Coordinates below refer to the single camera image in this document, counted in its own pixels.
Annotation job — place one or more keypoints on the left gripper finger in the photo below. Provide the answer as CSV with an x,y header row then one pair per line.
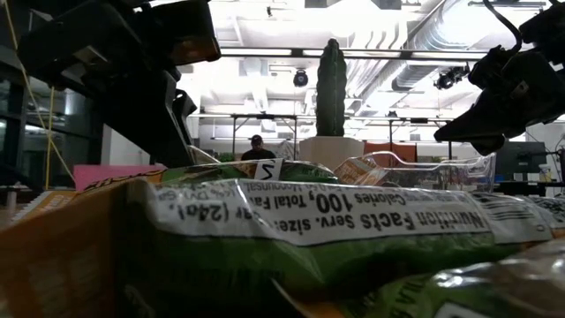
x,y
185,106
150,123

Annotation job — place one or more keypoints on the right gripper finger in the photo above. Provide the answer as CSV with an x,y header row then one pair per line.
x,y
472,126
490,148

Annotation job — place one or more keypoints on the white-labelled peanut butter granola bar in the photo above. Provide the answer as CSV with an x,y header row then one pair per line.
x,y
309,172

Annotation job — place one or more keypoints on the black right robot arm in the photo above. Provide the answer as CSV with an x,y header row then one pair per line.
x,y
547,26

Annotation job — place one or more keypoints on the black monitor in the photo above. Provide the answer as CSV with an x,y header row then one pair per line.
x,y
521,159

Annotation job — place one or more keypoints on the black ceiling spotlight cluster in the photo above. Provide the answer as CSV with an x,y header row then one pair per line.
x,y
450,77

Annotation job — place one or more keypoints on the black background desk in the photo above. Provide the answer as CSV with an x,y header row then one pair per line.
x,y
529,187

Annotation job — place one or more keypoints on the clear plastic bin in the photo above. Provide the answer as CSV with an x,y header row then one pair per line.
x,y
441,181

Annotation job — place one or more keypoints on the green plant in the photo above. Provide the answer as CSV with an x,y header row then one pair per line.
x,y
226,157

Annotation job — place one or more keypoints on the orange panel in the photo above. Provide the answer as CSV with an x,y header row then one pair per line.
x,y
406,152

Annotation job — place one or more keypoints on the pink plastic bin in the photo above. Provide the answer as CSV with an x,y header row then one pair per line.
x,y
101,176

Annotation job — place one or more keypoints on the person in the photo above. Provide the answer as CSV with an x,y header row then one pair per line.
x,y
258,152

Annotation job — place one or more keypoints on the overhead light bar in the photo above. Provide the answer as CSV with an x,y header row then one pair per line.
x,y
353,54

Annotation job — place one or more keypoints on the green cactus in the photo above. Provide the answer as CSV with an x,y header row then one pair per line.
x,y
331,88

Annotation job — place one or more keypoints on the background black workstation frame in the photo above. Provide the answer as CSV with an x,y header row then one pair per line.
x,y
265,116
419,119

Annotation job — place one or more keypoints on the small grey post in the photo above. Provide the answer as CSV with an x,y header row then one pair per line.
x,y
12,201

